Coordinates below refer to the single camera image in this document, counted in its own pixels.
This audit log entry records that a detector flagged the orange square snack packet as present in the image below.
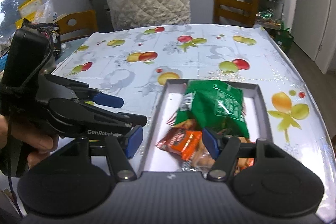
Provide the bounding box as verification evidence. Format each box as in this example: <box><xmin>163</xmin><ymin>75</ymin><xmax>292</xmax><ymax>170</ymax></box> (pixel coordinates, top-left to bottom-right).
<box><xmin>155</xmin><ymin>127</ymin><xmax>202</xmax><ymax>161</ymax></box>

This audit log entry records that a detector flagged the brown peanut snack bag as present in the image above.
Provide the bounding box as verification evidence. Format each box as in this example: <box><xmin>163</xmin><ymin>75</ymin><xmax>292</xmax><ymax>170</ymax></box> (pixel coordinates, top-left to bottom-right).
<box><xmin>178</xmin><ymin>137</ymin><xmax>252</xmax><ymax>175</ymax></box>

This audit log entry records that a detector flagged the long orange snack bar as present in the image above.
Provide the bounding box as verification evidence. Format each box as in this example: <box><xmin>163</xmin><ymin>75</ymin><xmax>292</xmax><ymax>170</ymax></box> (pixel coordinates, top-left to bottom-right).
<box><xmin>234</xmin><ymin>158</ymin><xmax>254</xmax><ymax>175</ymax></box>

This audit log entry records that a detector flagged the wooden chair far left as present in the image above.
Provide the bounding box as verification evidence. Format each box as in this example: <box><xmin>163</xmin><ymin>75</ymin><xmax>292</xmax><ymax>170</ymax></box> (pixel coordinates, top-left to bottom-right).
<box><xmin>55</xmin><ymin>10</ymin><xmax>98</xmax><ymax>43</ymax></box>

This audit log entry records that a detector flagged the green snack bag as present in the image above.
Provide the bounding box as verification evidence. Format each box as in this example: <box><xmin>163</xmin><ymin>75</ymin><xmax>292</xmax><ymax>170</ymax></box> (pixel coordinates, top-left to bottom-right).
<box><xmin>174</xmin><ymin>80</ymin><xmax>249</xmax><ymax>139</ymax></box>

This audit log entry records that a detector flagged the person's left hand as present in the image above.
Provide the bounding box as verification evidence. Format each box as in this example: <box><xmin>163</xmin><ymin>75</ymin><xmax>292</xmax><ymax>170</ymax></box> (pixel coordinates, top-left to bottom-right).
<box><xmin>11</xmin><ymin>122</ymin><xmax>59</xmax><ymax>169</ymax></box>

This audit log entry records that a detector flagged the fruit pattern tablecloth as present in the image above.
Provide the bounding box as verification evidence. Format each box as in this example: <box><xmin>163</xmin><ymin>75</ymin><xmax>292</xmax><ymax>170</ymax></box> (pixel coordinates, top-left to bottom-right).
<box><xmin>54</xmin><ymin>24</ymin><xmax>335</xmax><ymax>222</ymax></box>

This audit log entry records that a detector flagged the green shopping bag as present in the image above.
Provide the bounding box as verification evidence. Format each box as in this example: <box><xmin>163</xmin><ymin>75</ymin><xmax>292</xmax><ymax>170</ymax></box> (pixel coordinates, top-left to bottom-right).
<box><xmin>274</xmin><ymin>22</ymin><xmax>294</xmax><ymax>54</ymax></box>

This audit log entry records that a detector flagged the wooden chair far right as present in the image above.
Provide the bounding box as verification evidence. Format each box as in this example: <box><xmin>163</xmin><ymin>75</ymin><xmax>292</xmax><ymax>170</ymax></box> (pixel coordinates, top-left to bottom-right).
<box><xmin>213</xmin><ymin>0</ymin><xmax>259</xmax><ymax>27</ymax></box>

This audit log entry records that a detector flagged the white shallow cardboard box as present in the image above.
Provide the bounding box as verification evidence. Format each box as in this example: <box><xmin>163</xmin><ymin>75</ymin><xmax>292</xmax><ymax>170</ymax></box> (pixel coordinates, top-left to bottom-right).
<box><xmin>139</xmin><ymin>79</ymin><xmax>273</xmax><ymax>172</ymax></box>

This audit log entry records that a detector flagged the black instant noodle pack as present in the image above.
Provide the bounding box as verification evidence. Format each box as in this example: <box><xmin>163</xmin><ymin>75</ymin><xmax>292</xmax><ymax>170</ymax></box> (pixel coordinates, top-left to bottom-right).
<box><xmin>22</xmin><ymin>19</ymin><xmax>62</xmax><ymax>59</ymax></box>

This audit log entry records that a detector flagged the metal storage shelf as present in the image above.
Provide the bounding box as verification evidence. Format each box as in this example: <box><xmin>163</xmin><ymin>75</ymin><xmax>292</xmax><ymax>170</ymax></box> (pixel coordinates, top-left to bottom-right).
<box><xmin>255</xmin><ymin>0</ymin><xmax>285</xmax><ymax>31</ymax></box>

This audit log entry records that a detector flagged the yellow paper bag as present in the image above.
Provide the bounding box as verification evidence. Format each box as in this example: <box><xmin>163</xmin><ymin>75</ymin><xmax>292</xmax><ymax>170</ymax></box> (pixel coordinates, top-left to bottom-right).
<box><xmin>15</xmin><ymin>0</ymin><xmax>42</xmax><ymax>29</ymax></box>

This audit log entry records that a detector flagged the wooden chair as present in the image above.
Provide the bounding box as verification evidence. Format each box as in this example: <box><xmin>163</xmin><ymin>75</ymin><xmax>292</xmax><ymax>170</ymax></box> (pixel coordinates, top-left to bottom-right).
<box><xmin>213</xmin><ymin>0</ymin><xmax>259</xmax><ymax>27</ymax></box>
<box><xmin>55</xmin><ymin>10</ymin><xmax>98</xmax><ymax>43</ymax></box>

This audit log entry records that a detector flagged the white door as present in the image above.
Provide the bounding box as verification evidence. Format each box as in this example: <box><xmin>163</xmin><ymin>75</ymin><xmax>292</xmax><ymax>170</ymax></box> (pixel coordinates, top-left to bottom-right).
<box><xmin>291</xmin><ymin>0</ymin><xmax>335</xmax><ymax>73</ymax></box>

